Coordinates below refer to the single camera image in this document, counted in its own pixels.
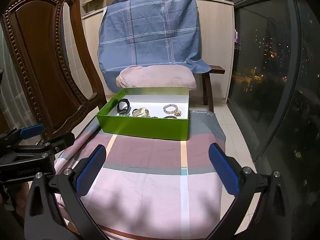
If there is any chair with wooden armrest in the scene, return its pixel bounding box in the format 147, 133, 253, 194
199, 64, 226, 113

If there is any black watch band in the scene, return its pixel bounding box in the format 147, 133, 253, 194
117, 98, 131, 114

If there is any green cardboard box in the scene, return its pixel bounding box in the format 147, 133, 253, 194
97, 87, 189, 141

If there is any carved wooden chair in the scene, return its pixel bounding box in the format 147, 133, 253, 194
1, 0, 107, 140

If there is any pink striped bed sheet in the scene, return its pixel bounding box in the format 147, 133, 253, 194
55, 111, 226, 239

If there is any pink pillow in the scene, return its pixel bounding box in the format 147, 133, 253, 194
116, 64, 196, 90

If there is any dark window frame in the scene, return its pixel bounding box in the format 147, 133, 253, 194
228, 0, 319, 237

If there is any pink crystal bracelet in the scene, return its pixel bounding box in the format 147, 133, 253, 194
163, 103, 179, 114

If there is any person's left hand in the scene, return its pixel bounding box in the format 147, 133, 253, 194
1, 182, 29, 218

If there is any blue plaid cloth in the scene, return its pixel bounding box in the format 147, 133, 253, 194
98, 0, 210, 93

